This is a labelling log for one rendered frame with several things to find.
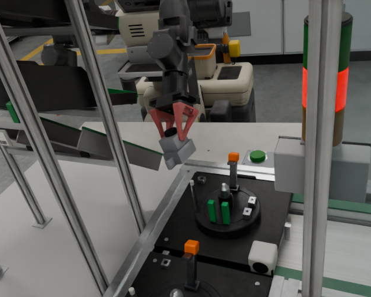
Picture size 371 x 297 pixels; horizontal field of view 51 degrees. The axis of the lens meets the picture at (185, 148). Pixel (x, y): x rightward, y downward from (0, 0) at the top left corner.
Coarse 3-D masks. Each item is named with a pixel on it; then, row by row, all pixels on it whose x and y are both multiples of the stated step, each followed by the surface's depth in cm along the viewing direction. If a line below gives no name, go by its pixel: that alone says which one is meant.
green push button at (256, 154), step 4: (252, 152) 99; (256, 152) 98; (260, 152) 98; (252, 156) 97; (256, 156) 97; (260, 156) 97; (264, 156) 97; (252, 160) 97; (256, 160) 96; (260, 160) 96
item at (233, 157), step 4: (232, 152) 83; (228, 156) 82; (232, 156) 82; (236, 156) 82; (228, 160) 83; (232, 160) 82; (236, 160) 82; (228, 164) 81; (232, 164) 81; (236, 164) 83; (232, 168) 83; (236, 168) 83; (232, 172) 83; (236, 172) 84; (232, 176) 84; (236, 176) 84; (232, 180) 84; (236, 180) 84; (232, 184) 84; (236, 184) 84
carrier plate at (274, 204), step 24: (264, 192) 86; (288, 192) 85; (192, 216) 83; (264, 216) 80; (168, 240) 79; (216, 240) 77; (240, 240) 76; (264, 240) 75; (216, 264) 74; (240, 264) 72
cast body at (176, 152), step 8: (176, 128) 83; (168, 136) 83; (176, 136) 82; (160, 144) 84; (168, 144) 82; (176, 144) 82; (184, 144) 84; (192, 144) 86; (168, 152) 84; (176, 152) 82; (184, 152) 83; (192, 152) 86; (168, 160) 82; (176, 160) 83; (184, 160) 83; (168, 168) 82
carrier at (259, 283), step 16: (160, 256) 76; (144, 272) 73; (160, 272) 72; (176, 272) 72; (208, 272) 71; (224, 272) 70; (240, 272) 70; (144, 288) 70; (160, 288) 67; (176, 288) 67; (192, 288) 65; (208, 288) 66; (224, 288) 68; (240, 288) 67; (256, 288) 67
